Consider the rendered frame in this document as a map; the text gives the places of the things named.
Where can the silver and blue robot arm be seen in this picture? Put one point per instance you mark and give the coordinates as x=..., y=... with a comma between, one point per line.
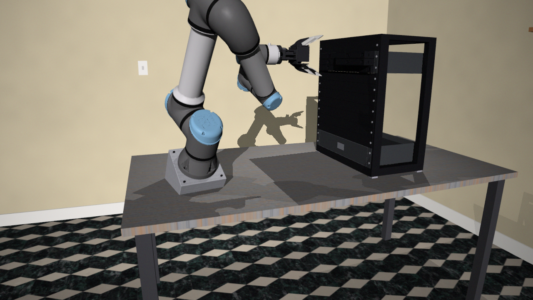
x=232, y=22

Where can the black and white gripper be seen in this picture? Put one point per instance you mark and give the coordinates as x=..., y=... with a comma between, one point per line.
x=299, y=52

